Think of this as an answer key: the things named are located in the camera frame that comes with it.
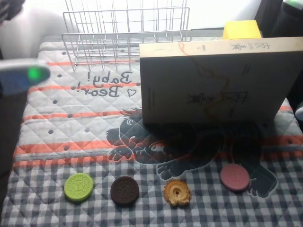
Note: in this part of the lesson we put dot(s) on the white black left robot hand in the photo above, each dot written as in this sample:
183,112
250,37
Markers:
23,75

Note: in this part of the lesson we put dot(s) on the wooden block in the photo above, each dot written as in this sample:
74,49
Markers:
213,82

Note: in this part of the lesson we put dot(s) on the grey quilt with bear print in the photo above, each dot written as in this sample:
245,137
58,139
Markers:
71,132

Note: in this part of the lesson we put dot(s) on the green toy sandwich cookie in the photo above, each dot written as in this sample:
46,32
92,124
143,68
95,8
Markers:
78,186

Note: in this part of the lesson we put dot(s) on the dark brown toy sandwich cookie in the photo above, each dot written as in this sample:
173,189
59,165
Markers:
124,190

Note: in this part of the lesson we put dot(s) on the golden toy butter cookie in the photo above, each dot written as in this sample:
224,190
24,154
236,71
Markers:
177,192

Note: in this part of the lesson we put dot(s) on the yellow sticky note pad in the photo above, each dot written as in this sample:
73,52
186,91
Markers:
241,30

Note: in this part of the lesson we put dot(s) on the pink toy sandwich cookie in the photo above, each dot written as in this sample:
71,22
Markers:
234,177

